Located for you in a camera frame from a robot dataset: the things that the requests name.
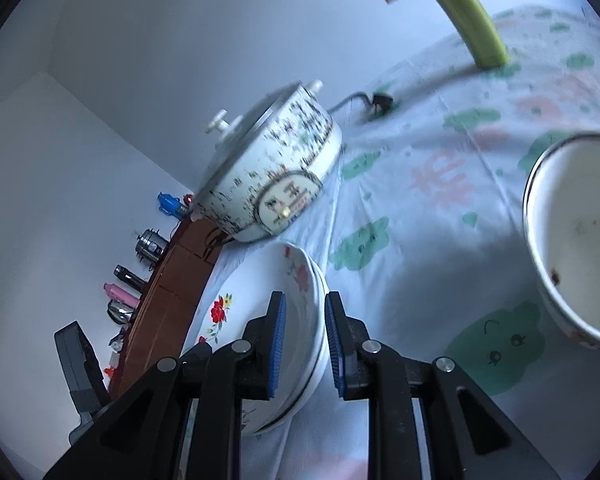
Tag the floral electric cooking pot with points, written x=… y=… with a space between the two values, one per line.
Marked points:
x=269 y=164

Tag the white enamel bowl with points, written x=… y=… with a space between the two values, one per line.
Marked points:
x=561 y=220

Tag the pink thermos flask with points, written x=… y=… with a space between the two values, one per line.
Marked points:
x=115 y=292

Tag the black thermos flask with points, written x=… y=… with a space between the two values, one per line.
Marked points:
x=127 y=277

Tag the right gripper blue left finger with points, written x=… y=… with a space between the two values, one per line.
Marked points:
x=183 y=417

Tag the pink flower rimmed plate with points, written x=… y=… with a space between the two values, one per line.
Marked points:
x=286 y=268

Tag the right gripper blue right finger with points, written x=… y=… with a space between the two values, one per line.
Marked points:
x=425 y=420

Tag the steel kettle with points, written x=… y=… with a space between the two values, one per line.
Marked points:
x=119 y=312

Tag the green thermos bottle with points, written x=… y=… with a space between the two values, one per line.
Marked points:
x=478 y=32

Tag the black power cord plug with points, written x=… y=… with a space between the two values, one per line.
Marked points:
x=363 y=106

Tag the blue water bottle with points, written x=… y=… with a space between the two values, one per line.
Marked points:
x=172 y=206

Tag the red flower white plate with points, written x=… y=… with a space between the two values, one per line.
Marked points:
x=230 y=317

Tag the brown wooden sideboard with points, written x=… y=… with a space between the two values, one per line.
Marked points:
x=168 y=306

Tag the steel rice cooker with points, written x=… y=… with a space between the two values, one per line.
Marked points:
x=150 y=247

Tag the floral white tablecloth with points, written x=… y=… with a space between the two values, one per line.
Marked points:
x=419 y=228

